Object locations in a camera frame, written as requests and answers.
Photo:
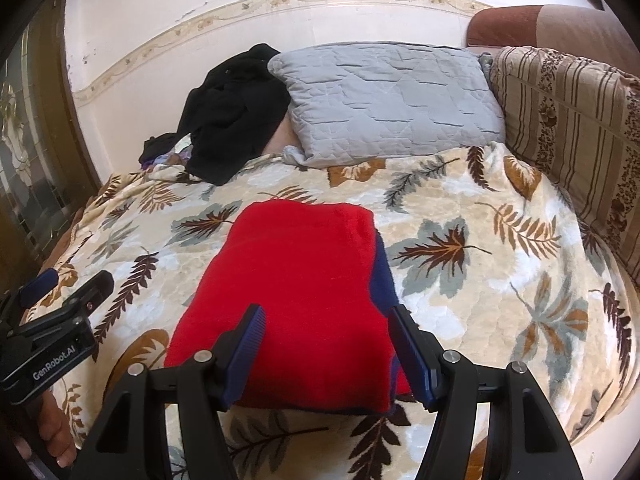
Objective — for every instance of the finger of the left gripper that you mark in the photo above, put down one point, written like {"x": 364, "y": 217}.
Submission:
{"x": 74, "y": 313}
{"x": 31, "y": 293}

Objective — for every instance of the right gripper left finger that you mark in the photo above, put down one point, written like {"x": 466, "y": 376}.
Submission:
{"x": 128, "y": 439}

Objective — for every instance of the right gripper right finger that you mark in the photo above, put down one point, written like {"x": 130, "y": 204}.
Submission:
{"x": 525, "y": 439}

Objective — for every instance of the red and navy boys sweater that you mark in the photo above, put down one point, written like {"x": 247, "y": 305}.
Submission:
{"x": 320, "y": 273}

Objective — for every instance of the small dark purple clothes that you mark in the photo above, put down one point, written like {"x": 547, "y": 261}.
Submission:
{"x": 168, "y": 149}

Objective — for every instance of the person left hand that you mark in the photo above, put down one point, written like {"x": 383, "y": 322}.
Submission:
{"x": 54, "y": 433}

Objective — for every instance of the wooden glass panel door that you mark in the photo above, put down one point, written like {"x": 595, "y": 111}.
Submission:
{"x": 46, "y": 172}

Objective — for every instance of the black garment pile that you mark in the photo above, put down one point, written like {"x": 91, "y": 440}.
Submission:
{"x": 233, "y": 114}

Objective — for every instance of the grey quilted pillow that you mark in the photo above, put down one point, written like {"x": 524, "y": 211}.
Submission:
{"x": 358, "y": 100}

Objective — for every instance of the striped floral brown cushion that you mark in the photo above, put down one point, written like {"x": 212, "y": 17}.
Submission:
{"x": 577, "y": 120}

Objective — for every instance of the brown and pink headboard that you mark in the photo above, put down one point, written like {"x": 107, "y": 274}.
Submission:
{"x": 589, "y": 33}

